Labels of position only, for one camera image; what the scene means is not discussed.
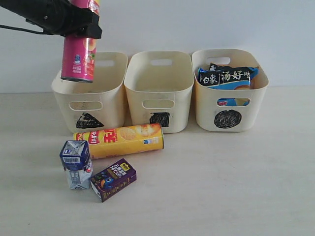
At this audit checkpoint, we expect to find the blue noodle packet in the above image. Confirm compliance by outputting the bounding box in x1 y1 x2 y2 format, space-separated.
197 66 260 108

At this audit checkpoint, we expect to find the purple juice box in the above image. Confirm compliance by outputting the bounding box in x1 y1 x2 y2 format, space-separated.
90 158 137 202

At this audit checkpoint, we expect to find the blue white milk carton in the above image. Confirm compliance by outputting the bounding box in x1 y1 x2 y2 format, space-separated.
60 140 93 190

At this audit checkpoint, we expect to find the yellow Lays chips can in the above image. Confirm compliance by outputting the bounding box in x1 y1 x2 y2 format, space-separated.
73 123 164 159

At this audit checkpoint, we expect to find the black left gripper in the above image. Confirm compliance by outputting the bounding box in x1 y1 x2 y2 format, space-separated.
25 0 102 39

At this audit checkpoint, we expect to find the pink Lays chips can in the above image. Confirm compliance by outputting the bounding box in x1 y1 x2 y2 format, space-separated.
61 0 100 83

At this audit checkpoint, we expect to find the orange noodle packet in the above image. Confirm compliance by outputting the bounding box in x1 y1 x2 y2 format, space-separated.
209 63 231 71

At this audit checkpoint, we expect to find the cream bin triangle mark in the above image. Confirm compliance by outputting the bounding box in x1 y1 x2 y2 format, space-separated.
50 52 128 135

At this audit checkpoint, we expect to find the cream bin square mark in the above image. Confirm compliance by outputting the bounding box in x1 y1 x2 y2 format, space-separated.
124 51 194 133

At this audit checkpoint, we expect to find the cream bin circle mark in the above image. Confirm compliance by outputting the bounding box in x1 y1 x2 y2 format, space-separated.
191 49 269 132

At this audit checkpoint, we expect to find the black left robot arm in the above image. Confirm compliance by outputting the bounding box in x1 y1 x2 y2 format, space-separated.
0 0 102 39

